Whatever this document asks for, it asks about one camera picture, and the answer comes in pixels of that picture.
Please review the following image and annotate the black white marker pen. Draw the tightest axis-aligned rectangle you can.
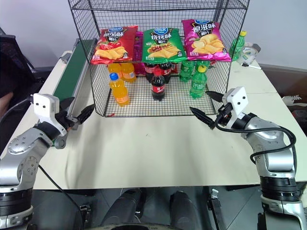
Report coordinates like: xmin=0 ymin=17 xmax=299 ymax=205
xmin=241 ymin=62 xmax=263 ymax=70

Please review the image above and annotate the green soda bottle yellow cap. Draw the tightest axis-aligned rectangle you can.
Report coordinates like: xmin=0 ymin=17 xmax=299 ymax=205
xmin=228 ymin=30 xmax=248 ymax=62
xmin=189 ymin=65 xmax=208 ymax=99

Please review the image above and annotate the black cable under table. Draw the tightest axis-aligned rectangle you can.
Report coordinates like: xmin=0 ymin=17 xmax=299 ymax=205
xmin=37 ymin=164 xmax=82 ymax=230

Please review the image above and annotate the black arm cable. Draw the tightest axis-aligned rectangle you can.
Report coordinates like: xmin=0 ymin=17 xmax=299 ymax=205
xmin=214 ymin=114 xmax=298 ymax=166
xmin=0 ymin=97 xmax=35 ymax=123

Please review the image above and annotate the black mesh office chair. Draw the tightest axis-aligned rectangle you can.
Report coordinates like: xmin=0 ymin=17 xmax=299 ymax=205
xmin=0 ymin=26 xmax=44 ymax=113

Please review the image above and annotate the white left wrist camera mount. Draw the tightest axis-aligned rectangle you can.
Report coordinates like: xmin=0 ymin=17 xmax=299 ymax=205
xmin=33 ymin=93 xmax=67 ymax=137

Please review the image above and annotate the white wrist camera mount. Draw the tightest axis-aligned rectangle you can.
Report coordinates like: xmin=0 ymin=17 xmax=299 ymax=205
xmin=33 ymin=93 xmax=67 ymax=137
xmin=221 ymin=86 xmax=249 ymax=120

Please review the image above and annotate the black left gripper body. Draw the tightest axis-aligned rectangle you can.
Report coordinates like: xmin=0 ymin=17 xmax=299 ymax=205
xmin=54 ymin=111 xmax=80 ymax=131

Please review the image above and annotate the orange soda bottle blue cap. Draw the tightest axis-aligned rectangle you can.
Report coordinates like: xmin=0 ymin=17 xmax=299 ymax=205
xmin=108 ymin=72 xmax=130 ymax=106

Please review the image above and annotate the white toothed plastic piece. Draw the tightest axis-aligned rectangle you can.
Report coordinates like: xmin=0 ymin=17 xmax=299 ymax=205
xmin=281 ymin=94 xmax=307 ymax=108

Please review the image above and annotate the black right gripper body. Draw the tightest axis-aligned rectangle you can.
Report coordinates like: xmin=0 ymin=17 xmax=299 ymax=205
xmin=214 ymin=105 xmax=233 ymax=127

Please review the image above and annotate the purple chips bag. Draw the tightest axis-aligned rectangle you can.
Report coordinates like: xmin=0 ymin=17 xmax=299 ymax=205
xmin=133 ymin=31 xmax=145 ymax=74

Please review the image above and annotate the green conveyor belt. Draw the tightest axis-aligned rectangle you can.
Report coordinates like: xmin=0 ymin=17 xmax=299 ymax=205
xmin=51 ymin=37 xmax=96 ymax=131

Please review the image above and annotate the cola bottle red cap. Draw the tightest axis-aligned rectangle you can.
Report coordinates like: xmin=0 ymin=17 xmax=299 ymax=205
xmin=151 ymin=69 xmax=167 ymax=102
xmin=144 ymin=62 xmax=159 ymax=83
xmin=158 ymin=61 xmax=174 ymax=84

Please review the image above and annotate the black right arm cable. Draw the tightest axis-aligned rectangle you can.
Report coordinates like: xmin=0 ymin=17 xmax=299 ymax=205
xmin=214 ymin=114 xmax=298 ymax=166

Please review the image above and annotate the black wire mesh shelf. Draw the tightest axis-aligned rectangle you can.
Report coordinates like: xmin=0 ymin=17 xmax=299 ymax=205
xmin=67 ymin=0 xmax=251 ymax=118

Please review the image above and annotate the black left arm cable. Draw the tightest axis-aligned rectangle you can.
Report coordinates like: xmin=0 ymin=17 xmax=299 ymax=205
xmin=0 ymin=97 xmax=35 ymax=123

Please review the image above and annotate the magenta chips bag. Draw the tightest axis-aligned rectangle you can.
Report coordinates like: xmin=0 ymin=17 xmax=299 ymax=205
xmin=181 ymin=19 xmax=232 ymax=63

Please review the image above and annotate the red chips bag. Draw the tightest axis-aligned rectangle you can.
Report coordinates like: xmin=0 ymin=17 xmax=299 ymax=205
xmin=90 ymin=24 xmax=139 ymax=66

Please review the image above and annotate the green chips bag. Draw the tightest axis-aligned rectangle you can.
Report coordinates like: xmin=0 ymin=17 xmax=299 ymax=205
xmin=141 ymin=27 xmax=188 ymax=64

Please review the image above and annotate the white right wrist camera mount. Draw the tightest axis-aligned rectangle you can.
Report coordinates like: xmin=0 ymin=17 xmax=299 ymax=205
xmin=221 ymin=86 xmax=249 ymax=120

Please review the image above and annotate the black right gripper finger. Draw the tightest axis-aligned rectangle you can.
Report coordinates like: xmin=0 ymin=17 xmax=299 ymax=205
xmin=189 ymin=106 xmax=215 ymax=130
xmin=205 ymin=91 xmax=225 ymax=104

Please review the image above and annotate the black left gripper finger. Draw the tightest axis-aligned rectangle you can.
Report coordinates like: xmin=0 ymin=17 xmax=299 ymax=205
xmin=58 ymin=96 xmax=76 ymax=115
xmin=76 ymin=104 xmax=95 ymax=125

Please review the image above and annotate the dark rounded shape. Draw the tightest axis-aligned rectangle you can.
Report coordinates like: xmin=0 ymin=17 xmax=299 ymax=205
xmin=105 ymin=187 xmax=147 ymax=230

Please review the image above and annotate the black metal table leg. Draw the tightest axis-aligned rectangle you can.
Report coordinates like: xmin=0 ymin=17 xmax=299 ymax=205
xmin=210 ymin=188 xmax=227 ymax=230

